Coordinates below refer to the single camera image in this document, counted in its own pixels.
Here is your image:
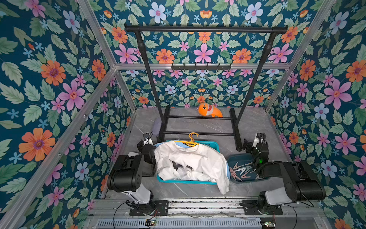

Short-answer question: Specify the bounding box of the yellow plastic hanger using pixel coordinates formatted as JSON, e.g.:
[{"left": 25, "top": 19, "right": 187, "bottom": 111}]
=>
[{"left": 174, "top": 132, "right": 200, "bottom": 147}]

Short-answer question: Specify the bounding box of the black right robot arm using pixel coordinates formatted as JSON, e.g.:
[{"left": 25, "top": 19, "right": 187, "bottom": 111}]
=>
[{"left": 243, "top": 133, "right": 326, "bottom": 214}]

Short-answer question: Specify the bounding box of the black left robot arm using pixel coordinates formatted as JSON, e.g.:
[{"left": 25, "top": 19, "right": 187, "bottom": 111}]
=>
[{"left": 107, "top": 132, "right": 156, "bottom": 205}]

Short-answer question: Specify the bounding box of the white t-shirt black print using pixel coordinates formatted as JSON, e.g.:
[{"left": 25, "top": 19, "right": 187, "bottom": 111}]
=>
[{"left": 154, "top": 141, "right": 230, "bottom": 195}]

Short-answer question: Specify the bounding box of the orange fish plush toy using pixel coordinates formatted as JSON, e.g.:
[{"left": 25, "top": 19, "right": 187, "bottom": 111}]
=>
[{"left": 198, "top": 103, "right": 223, "bottom": 118}]

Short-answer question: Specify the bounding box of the black clothes rack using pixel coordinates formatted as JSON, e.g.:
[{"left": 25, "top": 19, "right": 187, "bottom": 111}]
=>
[{"left": 125, "top": 25, "right": 287, "bottom": 142}]

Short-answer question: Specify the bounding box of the black wall hook rail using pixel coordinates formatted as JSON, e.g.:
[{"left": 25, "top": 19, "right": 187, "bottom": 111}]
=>
[{"left": 171, "top": 63, "right": 232, "bottom": 71}]

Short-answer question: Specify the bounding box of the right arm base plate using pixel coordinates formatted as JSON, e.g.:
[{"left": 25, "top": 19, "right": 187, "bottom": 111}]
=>
[{"left": 239, "top": 200, "right": 283, "bottom": 215}]

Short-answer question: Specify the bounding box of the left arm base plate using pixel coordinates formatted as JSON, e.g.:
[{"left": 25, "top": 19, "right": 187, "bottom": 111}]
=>
[{"left": 129, "top": 200, "right": 169, "bottom": 216}]

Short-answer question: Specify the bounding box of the dark teal clothespin tray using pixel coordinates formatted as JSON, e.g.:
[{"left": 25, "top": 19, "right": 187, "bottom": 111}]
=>
[{"left": 227, "top": 153, "right": 268, "bottom": 183}]

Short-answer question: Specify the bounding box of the teal laundry basket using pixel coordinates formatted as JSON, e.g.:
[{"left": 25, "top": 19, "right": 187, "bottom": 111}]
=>
[{"left": 157, "top": 141, "right": 220, "bottom": 185}]

